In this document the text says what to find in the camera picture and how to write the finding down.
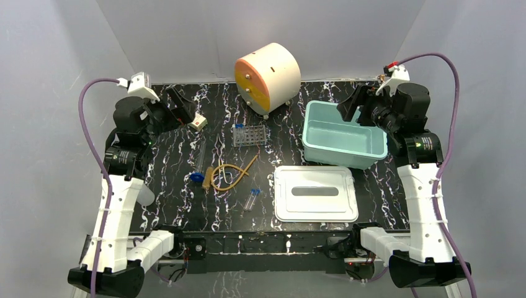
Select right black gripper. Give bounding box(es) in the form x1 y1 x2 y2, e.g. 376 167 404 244
335 83 399 135

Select tan rubber tubing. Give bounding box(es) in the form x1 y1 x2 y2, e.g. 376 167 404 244
210 154 259 192

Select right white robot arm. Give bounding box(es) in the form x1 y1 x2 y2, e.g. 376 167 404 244
337 83 471 288

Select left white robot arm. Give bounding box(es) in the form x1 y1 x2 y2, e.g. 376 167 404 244
68 88 195 297

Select small cream cardboard box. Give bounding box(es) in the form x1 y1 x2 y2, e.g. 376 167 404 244
188 113 208 132

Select light blue plastic bin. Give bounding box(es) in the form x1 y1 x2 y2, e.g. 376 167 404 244
301 101 388 170

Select clear graduated cylinder blue base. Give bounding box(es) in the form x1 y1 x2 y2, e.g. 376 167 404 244
190 139 207 183

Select clear test tube rack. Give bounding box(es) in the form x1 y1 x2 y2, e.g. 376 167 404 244
233 125 267 147

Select metal crucible tongs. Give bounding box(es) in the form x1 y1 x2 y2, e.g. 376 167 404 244
212 134 233 185

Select round cream drawer cabinet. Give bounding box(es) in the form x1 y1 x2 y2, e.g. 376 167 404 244
234 43 301 120

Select white bin lid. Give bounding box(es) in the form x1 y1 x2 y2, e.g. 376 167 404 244
274 166 359 223

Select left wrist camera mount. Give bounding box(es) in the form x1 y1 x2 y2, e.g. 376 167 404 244
116 72 160 103

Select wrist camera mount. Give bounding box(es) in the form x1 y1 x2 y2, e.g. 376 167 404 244
375 61 410 97
116 72 160 103

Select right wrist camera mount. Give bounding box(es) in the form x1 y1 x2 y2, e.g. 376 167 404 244
375 61 410 97

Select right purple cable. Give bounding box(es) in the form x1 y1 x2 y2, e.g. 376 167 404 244
396 52 478 298

